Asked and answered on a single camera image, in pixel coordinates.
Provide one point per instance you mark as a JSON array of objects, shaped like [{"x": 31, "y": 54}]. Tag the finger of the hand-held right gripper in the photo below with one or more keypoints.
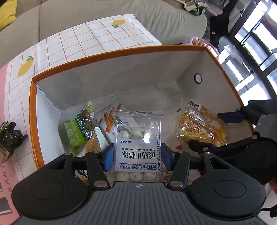
[
  {"x": 203, "y": 147},
  {"x": 229, "y": 117}
]

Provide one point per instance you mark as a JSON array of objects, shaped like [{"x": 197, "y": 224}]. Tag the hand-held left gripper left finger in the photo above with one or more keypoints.
[{"x": 109, "y": 154}]

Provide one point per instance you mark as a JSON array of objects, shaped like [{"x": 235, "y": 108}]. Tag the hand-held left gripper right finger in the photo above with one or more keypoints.
[{"x": 167, "y": 155}]

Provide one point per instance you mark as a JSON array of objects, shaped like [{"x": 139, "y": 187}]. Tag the red and yellow noodle bag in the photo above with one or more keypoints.
[{"x": 178, "y": 148}]

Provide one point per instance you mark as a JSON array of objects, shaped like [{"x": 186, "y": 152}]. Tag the white orange snack packet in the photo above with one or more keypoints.
[{"x": 93, "y": 145}]

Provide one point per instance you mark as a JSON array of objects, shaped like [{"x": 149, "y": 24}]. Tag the clear bag of yellow crisps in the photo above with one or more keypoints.
[{"x": 201, "y": 127}]

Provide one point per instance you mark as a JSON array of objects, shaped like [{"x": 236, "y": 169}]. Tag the clear packet of white balls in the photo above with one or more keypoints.
[{"x": 136, "y": 147}]

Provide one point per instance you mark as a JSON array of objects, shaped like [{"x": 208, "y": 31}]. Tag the light green snack packet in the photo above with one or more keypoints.
[{"x": 75, "y": 132}]

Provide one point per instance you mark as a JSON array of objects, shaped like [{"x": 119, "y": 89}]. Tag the orange cardboard box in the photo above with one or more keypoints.
[{"x": 140, "y": 86}]

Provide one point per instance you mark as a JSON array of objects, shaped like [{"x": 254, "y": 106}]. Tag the dark seaweed packet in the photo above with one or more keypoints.
[{"x": 9, "y": 135}]

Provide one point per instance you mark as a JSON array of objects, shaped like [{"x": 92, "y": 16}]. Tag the glass balcony door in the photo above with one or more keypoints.
[{"x": 257, "y": 47}]

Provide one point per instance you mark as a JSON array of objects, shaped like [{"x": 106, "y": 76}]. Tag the black garment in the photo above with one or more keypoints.
[{"x": 227, "y": 23}]

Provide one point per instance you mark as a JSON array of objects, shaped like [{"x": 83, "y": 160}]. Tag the pink and white printed tablecloth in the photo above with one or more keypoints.
[{"x": 75, "y": 43}]

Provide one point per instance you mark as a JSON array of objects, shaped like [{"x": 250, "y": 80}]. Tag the beige sofa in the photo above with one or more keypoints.
[{"x": 86, "y": 10}]

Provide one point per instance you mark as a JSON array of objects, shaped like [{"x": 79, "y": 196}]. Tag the yellow cushion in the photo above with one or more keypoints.
[{"x": 7, "y": 10}]

